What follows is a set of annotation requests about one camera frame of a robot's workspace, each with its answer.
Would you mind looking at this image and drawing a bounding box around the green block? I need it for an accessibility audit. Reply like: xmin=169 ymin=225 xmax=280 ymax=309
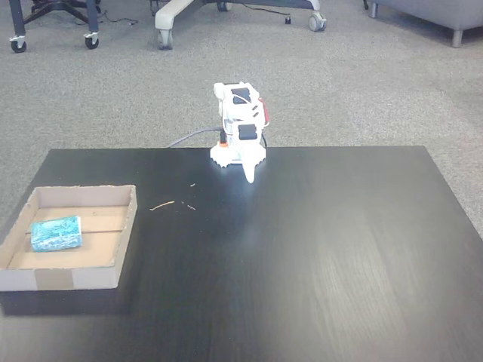
xmin=29 ymin=215 xmax=83 ymax=253

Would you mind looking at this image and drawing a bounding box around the shallow cardboard box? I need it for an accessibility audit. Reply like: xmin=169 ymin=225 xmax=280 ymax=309
xmin=0 ymin=184 xmax=138 ymax=292

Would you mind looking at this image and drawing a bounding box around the beige wheeled base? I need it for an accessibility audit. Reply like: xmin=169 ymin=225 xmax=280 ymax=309
xmin=155 ymin=0 xmax=328 ymax=51

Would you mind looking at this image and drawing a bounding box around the grey sofa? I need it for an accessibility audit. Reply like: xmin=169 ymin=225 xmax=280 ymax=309
xmin=368 ymin=0 xmax=483 ymax=48

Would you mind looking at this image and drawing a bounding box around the black office chair base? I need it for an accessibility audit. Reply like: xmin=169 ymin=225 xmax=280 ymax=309
xmin=26 ymin=0 xmax=102 ymax=24

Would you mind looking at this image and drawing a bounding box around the grey power cable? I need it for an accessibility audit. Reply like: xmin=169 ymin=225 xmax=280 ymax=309
xmin=167 ymin=128 xmax=224 ymax=149

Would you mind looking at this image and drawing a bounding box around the thin black floor cable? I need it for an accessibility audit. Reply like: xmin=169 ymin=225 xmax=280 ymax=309
xmin=241 ymin=2 xmax=293 ymax=25

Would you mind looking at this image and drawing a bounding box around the black cart frame with casters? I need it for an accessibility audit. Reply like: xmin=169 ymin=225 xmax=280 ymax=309
xmin=8 ymin=0 xmax=101 ymax=54

